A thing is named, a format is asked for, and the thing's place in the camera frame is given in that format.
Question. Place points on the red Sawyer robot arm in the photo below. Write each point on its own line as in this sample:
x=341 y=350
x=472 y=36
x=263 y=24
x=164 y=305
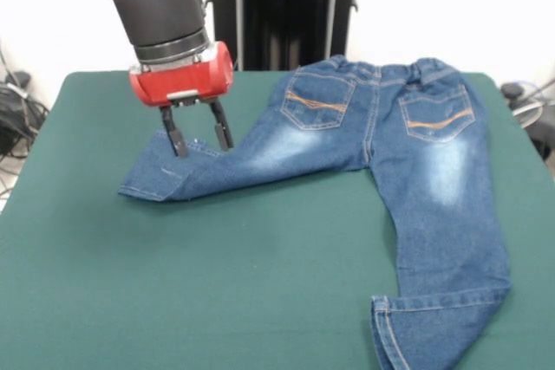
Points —
x=160 y=10

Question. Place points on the dark green table cloth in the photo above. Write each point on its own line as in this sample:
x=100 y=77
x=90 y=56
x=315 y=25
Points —
x=217 y=279

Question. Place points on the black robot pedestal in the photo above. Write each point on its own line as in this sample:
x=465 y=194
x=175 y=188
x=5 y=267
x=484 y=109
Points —
x=282 y=10

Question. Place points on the blue denim jeans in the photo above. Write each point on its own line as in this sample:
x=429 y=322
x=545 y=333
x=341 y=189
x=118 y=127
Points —
x=412 y=179

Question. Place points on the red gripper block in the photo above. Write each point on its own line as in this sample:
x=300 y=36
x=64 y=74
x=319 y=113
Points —
x=186 y=82

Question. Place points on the grey swivel chair base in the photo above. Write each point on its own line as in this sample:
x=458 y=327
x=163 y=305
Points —
x=531 y=114
x=18 y=79

